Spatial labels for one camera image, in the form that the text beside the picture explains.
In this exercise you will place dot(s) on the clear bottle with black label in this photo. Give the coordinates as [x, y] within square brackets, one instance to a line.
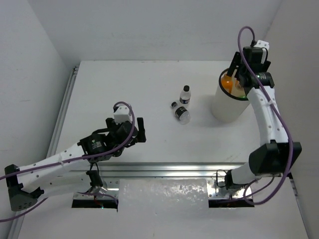
[180, 113]

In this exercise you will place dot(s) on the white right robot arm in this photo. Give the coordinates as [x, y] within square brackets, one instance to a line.
[275, 151]

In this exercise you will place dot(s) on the aluminium frame rail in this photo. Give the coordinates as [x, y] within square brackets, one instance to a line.
[172, 150]

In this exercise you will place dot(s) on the white foam sheet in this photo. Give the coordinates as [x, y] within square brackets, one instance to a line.
[162, 209]

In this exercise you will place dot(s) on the white bin with black rim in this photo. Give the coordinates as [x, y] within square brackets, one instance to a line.
[227, 107]

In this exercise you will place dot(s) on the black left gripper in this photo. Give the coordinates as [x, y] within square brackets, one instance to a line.
[133, 132]

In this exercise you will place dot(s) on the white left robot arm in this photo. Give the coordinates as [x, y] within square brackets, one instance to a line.
[72, 169]

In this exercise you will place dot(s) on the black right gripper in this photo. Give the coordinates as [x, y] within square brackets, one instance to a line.
[234, 65]

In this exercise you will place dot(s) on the clear bottle black cap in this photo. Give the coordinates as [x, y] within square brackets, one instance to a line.
[185, 95]

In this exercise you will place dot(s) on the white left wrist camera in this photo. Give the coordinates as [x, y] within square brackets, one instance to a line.
[122, 114]

